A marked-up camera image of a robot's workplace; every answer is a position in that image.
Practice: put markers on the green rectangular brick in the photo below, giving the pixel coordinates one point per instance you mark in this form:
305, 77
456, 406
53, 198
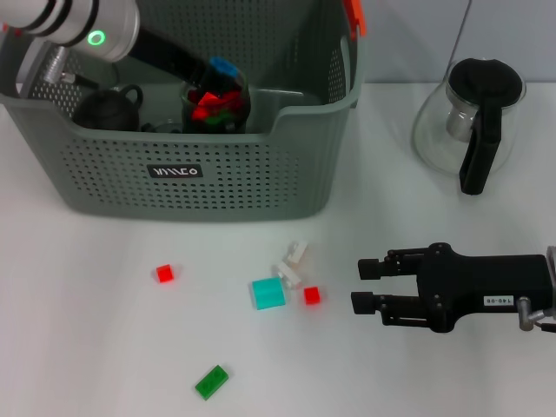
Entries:
217, 118
212, 382

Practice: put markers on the dark red long brick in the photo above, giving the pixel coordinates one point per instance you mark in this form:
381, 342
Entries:
232, 101

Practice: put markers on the white toy brick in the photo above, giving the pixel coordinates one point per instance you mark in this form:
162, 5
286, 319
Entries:
297, 253
289, 276

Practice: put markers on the bright red sloped brick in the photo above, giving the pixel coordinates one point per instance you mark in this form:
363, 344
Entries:
202, 106

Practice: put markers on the glass pitcher black lid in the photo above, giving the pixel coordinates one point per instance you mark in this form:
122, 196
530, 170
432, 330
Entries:
478, 160

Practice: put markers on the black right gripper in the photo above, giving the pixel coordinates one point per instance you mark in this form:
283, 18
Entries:
473, 286

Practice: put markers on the glass teacup black holder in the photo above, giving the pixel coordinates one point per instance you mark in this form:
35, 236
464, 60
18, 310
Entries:
191, 126
163, 129

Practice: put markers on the teal square plate brick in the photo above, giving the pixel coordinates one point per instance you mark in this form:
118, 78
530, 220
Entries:
269, 294

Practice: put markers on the small red square brick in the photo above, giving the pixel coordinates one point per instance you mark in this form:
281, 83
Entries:
312, 296
165, 273

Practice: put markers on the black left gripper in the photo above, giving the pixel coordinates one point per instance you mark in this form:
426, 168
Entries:
169, 56

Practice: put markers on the grey perforated storage bin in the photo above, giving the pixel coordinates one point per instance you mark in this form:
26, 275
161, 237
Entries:
217, 191

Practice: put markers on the blue square plate brick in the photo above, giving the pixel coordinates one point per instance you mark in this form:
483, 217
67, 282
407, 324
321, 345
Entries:
223, 66

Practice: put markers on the dark brown clay teapot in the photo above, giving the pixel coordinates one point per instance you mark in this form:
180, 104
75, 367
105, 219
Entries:
104, 112

